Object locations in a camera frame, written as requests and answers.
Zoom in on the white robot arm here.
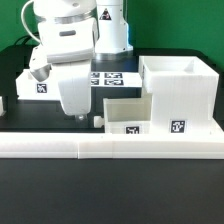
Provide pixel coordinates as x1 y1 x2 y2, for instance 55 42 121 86
24 0 133 116

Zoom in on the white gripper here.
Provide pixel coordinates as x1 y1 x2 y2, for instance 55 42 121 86
53 61 91 120

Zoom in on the white front drawer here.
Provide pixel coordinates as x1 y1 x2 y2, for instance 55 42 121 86
93 98 151 134

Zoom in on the white marker tag plate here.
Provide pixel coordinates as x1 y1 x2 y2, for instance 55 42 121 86
91 72 142 88

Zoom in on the white rear drawer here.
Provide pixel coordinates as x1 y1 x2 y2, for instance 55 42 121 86
16 69 60 101

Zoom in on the white L-shaped fence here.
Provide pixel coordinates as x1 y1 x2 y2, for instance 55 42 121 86
0 126 224 159

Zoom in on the white drawer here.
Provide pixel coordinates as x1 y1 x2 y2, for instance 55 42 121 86
16 69 60 101
93 98 151 134

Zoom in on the white drawer cabinet box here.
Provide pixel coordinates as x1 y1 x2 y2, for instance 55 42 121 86
138 56 219 134

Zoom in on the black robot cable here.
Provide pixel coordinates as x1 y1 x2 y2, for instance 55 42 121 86
13 31 40 46

